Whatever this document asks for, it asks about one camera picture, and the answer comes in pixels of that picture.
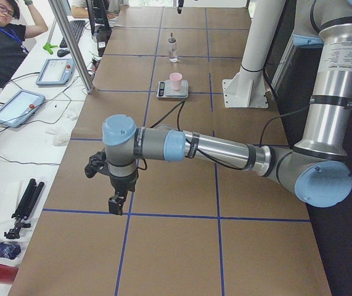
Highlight black computer mouse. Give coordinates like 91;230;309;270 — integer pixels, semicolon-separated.
57;49;70;58

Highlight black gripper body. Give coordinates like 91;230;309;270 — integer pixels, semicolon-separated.
84;149;139;197

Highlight black keyboard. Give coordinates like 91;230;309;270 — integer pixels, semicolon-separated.
69;20;86;43

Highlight silver digital kitchen scale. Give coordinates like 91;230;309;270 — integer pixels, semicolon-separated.
155;80;189;99

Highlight near blue teach pendant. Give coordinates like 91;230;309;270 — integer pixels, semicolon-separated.
0;89;46;128

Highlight white crumpled tissue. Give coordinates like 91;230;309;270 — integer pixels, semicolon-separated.
45;126;71;147

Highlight blue teach pendant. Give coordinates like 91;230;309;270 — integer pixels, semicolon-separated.
0;89;46;128
36;59;75;86

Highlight far blue teach pendant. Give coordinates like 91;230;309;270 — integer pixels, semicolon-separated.
36;59;75;86

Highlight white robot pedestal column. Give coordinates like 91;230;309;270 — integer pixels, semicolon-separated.
223;0;285;109

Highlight pink paper cup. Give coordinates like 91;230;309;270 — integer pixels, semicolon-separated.
169;72;182;91

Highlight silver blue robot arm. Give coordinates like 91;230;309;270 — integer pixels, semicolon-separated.
84;1;352;215

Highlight black folded tripod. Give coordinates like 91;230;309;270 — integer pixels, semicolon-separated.
4;178;45;239

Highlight aluminium frame post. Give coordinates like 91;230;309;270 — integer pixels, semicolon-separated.
49;0;94;94

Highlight person in black shirt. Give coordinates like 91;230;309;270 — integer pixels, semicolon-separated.
0;1;48;88

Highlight glass sauce bottle steel spout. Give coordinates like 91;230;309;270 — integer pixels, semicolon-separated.
168;32;178;63

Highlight green plastic clamp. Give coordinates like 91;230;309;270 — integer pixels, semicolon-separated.
43;43;58;55

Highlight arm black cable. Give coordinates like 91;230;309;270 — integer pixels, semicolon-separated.
136;100;309;171

